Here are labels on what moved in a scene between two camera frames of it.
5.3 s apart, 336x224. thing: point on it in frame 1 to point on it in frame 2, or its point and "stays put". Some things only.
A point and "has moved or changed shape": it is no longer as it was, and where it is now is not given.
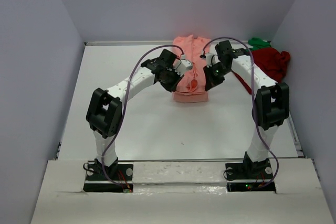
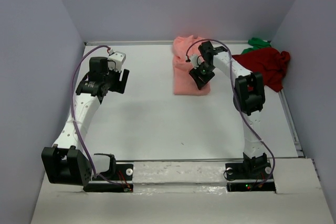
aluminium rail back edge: x=127 y=42 stays put
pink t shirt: x=192 y=87 has moved or changed shape
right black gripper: x=212 y=76 to x=200 y=76
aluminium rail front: x=211 y=159 stays put
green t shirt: x=255 y=43 stays put
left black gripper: x=170 y=80 to x=122 y=81
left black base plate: x=96 y=181 stays put
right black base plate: x=250 y=176 stays put
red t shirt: x=271 y=62 stays put
